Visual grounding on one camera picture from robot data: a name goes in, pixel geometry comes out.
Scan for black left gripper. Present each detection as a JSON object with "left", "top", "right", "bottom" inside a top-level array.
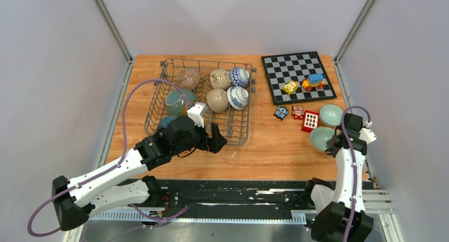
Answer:
[{"left": 173, "top": 116, "right": 227, "bottom": 156}]

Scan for white bowl green dashes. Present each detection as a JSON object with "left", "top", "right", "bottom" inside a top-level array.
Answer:
[{"left": 319, "top": 104, "right": 343, "bottom": 127}]

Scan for mint green leaf bowl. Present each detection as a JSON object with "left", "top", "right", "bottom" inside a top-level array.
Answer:
[{"left": 309, "top": 127, "right": 335, "bottom": 153}]

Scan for plain beige bowl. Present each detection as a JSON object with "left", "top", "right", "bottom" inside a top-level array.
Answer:
[{"left": 206, "top": 89, "right": 229, "bottom": 113}]

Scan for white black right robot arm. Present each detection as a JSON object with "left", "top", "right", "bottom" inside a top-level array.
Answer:
[{"left": 302, "top": 113, "right": 375, "bottom": 241}]

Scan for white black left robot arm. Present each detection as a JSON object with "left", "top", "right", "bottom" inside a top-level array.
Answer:
[{"left": 52, "top": 116, "right": 227, "bottom": 231}]

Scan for red toy house block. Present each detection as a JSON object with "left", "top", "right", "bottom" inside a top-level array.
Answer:
[{"left": 301, "top": 110, "right": 319, "bottom": 133}]

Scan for white bowl blue roses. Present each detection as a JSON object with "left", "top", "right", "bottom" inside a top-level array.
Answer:
[{"left": 227, "top": 86, "right": 249, "bottom": 110}]

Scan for toy brick car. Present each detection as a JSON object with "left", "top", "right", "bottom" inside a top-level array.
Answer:
[{"left": 301, "top": 74, "right": 326, "bottom": 91}]

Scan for dark blue floral bowl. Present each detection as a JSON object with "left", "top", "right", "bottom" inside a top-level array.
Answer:
[{"left": 157, "top": 115, "right": 177, "bottom": 130}]

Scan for red owl toy block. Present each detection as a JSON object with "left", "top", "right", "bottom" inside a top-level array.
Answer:
[{"left": 292, "top": 105, "right": 304, "bottom": 120}]

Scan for teal bowl with orange flower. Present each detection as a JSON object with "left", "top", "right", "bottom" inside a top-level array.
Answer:
[{"left": 165, "top": 88, "right": 198, "bottom": 116}]

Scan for beige bowl with flower sprig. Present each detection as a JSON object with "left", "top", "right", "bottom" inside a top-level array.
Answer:
[{"left": 210, "top": 69, "right": 232, "bottom": 91}]

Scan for blue white zigzag bowl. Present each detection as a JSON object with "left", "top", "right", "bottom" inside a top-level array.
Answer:
[{"left": 230, "top": 67, "right": 250, "bottom": 88}]

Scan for black blue owl block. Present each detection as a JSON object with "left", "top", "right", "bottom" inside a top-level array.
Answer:
[{"left": 273, "top": 105, "right": 289, "bottom": 121}]

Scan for yellow owl toy block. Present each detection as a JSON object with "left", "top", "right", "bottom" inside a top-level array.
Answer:
[{"left": 282, "top": 80, "right": 299, "bottom": 95}]

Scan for black white chessboard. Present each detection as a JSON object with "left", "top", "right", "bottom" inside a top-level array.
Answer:
[{"left": 261, "top": 51, "right": 337, "bottom": 105}]

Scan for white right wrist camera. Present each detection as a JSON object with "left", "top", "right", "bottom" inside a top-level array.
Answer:
[{"left": 359, "top": 121, "right": 377, "bottom": 144}]

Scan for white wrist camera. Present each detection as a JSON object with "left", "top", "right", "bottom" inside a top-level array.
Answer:
[
  {"left": 187, "top": 102, "right": 208, "bottom": 128},
  {"left": 359, "top": 121, "right": 377, "bottom": 144}
]

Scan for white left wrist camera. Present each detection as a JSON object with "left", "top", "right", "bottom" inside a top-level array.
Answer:
[{"left": 187, "top": 102, "right": 208, "bottom": 128}]

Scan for grey wire dish rack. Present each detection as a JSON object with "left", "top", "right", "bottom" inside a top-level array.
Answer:
[{"left": 144, "top": 58, "right": 256, "bottom": 146}]

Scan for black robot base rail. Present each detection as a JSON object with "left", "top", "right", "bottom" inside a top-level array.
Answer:
[{"left": 153, "top": 180, "right": 315, "bottom": 220}]

